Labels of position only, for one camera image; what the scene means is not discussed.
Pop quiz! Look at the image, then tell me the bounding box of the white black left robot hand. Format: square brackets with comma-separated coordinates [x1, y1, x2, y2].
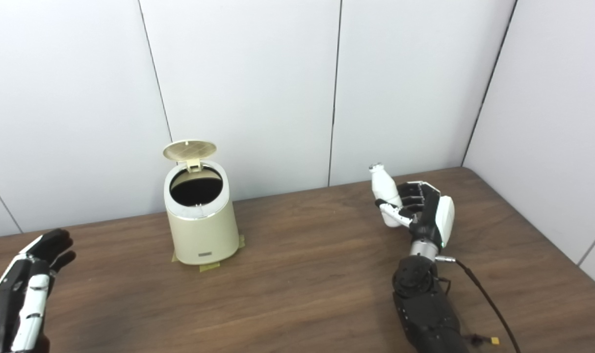
[0, 228, 77, 353]

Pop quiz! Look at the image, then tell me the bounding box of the small white plastic bottle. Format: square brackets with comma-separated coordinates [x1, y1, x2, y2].
[369, 164, 404, 227]

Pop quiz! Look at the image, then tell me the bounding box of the cream-colored round bin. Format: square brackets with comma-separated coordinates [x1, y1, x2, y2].
[163, 159, 240, 266]

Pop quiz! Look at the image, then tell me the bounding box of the cream round bin lid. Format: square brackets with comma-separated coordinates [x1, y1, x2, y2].
[162, 139, 217, 172]

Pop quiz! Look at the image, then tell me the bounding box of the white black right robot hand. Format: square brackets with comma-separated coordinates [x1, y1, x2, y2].
[375, 181, 456, 251]

